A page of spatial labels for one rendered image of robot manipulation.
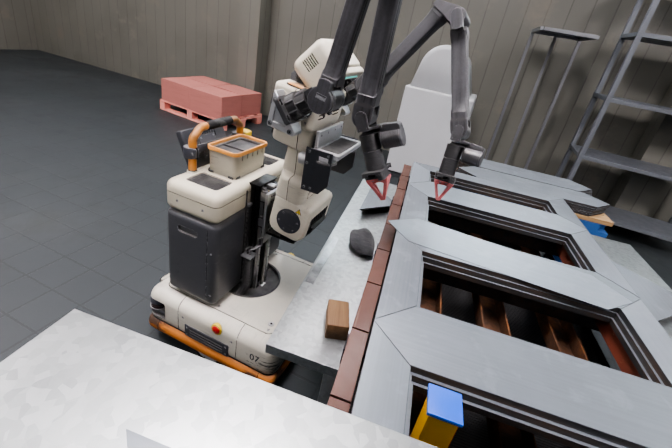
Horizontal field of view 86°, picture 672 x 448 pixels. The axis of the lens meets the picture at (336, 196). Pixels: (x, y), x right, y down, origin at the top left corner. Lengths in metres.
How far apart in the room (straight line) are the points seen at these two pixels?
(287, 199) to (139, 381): 0.99
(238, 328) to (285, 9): 4.57
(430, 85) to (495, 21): 1.19
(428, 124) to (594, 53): 1.87
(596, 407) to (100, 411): 0.83
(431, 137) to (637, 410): 3.28
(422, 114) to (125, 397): 3.70
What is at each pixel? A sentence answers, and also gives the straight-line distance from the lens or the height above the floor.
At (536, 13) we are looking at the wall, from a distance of 4.79.
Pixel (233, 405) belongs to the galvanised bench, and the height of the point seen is 1.05.
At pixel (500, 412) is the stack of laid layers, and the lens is 0.86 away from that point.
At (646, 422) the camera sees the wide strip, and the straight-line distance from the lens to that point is 1.00.
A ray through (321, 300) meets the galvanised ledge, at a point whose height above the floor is 0.68.
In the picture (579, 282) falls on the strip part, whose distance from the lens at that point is 1.35.
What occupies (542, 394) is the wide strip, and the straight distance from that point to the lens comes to 0.90.
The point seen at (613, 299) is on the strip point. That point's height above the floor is 0.86.
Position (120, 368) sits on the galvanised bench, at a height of 1.05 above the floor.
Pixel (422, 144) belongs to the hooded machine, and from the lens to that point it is 4.00.
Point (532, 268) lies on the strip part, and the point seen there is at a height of 0.86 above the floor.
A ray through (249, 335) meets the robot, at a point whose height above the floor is 0.27.
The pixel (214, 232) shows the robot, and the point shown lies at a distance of 1.44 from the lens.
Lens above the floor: 1.44
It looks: 25 degrees down
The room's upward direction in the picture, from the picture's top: 11 degrees clockwise
